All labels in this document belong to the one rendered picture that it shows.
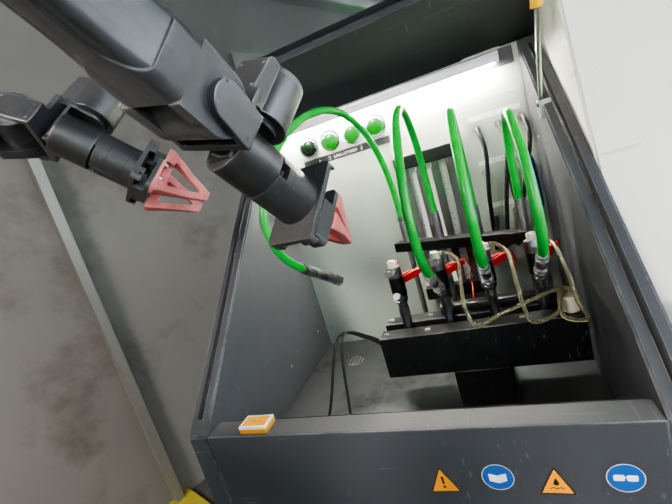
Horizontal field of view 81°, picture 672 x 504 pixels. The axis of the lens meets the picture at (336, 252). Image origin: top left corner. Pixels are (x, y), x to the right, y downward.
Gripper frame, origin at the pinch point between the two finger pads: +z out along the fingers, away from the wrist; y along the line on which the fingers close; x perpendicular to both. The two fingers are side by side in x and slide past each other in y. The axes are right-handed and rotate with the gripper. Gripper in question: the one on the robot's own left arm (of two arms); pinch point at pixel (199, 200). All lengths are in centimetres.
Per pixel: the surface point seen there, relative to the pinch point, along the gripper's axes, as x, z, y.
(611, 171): -20, 50, -33
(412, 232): -1.4, 26.0, -19.0
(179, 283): -21, 16, 155
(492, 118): -44, 47, -11
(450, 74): -48, 34, -10
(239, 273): 1.9, 14.1, 20.5
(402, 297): 0.6, 39.1, -2.1
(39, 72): -76, -74, 126
